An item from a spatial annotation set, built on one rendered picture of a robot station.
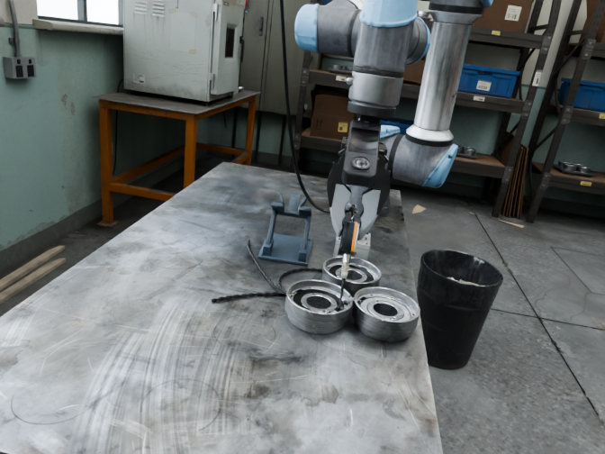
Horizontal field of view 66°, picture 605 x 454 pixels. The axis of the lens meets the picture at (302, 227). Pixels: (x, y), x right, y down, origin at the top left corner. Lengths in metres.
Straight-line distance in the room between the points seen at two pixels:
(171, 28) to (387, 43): 2.38
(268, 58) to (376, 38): 3.89
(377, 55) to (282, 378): 0.45
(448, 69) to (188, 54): 2.03
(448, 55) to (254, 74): 3.56
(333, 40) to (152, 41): 2.28
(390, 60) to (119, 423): 0.56
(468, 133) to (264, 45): 2.10
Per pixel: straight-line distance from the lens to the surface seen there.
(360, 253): 0.95
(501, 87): 4.33
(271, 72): 4.56
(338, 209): 0.73
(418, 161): 1.18
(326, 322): 0.70
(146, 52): 3.06
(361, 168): 0.63
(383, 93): 0.69
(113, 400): 0.61
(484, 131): 4.86
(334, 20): 0.82
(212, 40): 2.91
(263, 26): 4.57
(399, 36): 0.69
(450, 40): 1.14
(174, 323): 0.72
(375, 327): 0.72
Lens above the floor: 1.20
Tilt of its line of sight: 21 degrees down
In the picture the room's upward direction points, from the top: 8 degrees clockwise
